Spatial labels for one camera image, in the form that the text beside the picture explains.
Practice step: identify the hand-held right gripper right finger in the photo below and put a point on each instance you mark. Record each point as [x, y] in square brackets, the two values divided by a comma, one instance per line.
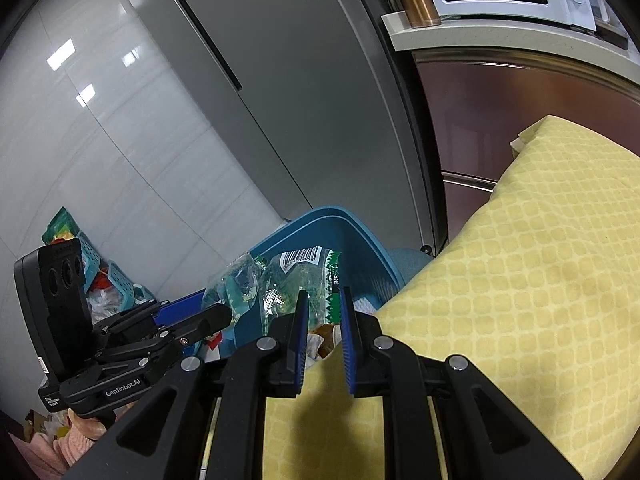
[348, 345]

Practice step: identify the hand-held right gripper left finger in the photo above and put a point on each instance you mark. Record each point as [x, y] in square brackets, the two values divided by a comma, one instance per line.
[301, 345]

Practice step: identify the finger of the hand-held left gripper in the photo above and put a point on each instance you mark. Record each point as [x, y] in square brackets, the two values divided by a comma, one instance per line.
[180, 309]
[210, 320]

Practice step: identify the clear green candy wrapper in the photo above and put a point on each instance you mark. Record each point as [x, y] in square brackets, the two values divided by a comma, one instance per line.
[295, 270]

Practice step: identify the blue plastic bin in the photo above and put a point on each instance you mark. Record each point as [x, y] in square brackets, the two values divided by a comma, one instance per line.
[340, 230]

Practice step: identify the teal plastic basket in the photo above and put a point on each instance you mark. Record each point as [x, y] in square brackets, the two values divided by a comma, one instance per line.
[112, 275]

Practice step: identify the colourful snack packet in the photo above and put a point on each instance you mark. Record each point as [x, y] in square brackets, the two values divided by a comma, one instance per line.
[62, 225]

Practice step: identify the yellow patterned tablecloth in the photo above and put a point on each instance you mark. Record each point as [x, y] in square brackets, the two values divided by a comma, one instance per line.
[525, 285]

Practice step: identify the grey refrigerator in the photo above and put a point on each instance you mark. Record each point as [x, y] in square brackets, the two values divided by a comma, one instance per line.
[300, 85]

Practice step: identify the kitchen counter cabinet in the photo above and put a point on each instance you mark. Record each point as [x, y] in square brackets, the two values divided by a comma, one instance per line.
[500, 100]

